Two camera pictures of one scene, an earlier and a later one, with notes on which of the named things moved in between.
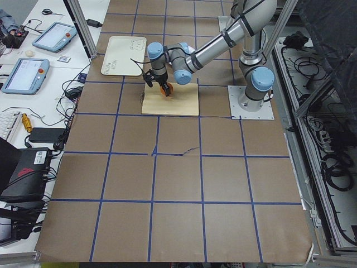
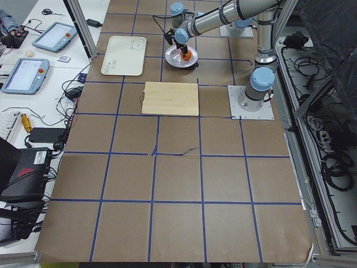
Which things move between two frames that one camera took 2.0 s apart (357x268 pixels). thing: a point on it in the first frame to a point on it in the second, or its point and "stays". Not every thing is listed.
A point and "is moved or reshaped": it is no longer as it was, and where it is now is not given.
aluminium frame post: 77,15 stays
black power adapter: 93,23 stays
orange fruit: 171,90 is moved or reshaped
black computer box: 27,180 stays
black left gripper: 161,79 to 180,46
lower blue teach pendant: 27,76 stays
